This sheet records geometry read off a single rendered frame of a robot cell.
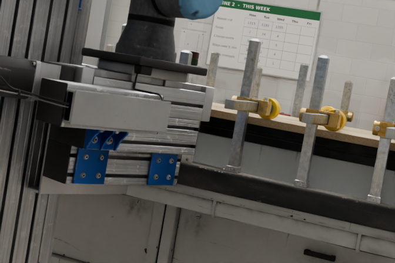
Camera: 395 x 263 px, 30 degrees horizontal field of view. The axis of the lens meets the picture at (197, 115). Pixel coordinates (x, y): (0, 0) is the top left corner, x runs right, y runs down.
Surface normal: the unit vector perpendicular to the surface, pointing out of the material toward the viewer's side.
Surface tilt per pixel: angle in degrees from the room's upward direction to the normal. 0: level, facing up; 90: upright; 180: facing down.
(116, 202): 90
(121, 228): 90
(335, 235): 90
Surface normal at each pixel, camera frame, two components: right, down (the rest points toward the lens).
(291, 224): -0.34, -0.01
